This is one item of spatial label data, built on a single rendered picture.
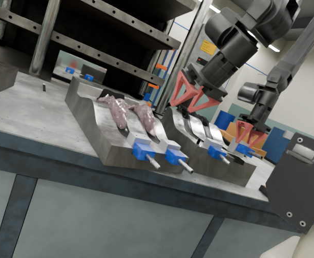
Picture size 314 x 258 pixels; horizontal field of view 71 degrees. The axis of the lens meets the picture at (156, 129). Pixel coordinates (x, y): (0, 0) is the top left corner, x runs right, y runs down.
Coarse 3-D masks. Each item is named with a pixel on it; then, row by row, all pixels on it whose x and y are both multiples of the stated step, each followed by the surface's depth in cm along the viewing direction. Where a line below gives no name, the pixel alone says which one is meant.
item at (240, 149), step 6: (234, 138) 79; (234, 144) 78; (240, 144) 76; (246, 144) 78; (228, 150) 79; (234, 150) 77; (240, 150) 74; (246, 150) 73; (252, 150) 74; (240, 156) 78; (252, 156) 74; (258, 156) 69
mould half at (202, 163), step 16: (176, 112) 98; (176, 128) 87; (192, 128) 95; (192, 144) 73; (224, 144) 98; (192, 160) 71; (208, 160) 73; (208, 176) 75; (224, 176) 77; (240, 176) 79
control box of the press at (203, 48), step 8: (200, 32) 145; (200, 40) 147; (208, 40) 149; (192, 48) 149; (200, 48) 149; (208, 48) 150; (216, 48) 152; (192, 56) 149; (200, 56) 151; (208, 56) 152; (184, 64) 152; (200, 64) 153; (184, 104) 165
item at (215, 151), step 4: (204, 140) 75; (208, 140) 73; (212, 140) 74; (204, 144) 74; (208, 144) 72; (212, 144) 72; (216, 144) 73; (220, 144) 73; (208, 148) 72; (212, 148) 70; (216, 148) 71; (220, 148) 74; (208, 152) 72; (212, 152) 70; (216, 152) 69; (220, 152) 69; (224, 152) 71; (212, 156) 69; (216, 156) 69; (220, 156) 68; (224, 156) 70; (224, 160) 66; (228, 164) 64
